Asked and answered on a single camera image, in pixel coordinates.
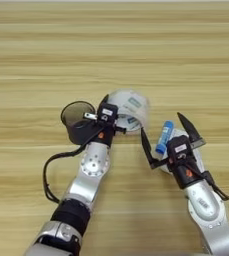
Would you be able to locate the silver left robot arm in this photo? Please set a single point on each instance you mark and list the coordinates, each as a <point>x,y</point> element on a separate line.
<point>89,176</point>

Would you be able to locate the clear packing tape roll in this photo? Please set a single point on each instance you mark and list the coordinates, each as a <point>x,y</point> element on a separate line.
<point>132,103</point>

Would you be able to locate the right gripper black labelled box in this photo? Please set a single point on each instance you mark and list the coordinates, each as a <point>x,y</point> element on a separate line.
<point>178,146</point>

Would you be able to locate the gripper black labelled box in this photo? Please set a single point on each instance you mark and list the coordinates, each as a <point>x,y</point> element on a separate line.
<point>107,111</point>
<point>178,146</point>

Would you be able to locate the blue glue stick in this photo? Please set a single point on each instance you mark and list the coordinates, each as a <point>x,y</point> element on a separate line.
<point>164,138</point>

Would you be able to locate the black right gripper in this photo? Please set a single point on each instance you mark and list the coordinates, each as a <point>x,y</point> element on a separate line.
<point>187,173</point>

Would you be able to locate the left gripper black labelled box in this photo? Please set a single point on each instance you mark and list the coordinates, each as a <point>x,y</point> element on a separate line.
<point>107,111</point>

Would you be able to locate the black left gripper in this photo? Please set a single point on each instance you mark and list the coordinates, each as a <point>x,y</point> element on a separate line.
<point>105,135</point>

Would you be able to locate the black mesh pen cup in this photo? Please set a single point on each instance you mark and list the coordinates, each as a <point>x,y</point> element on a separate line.
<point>77,133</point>

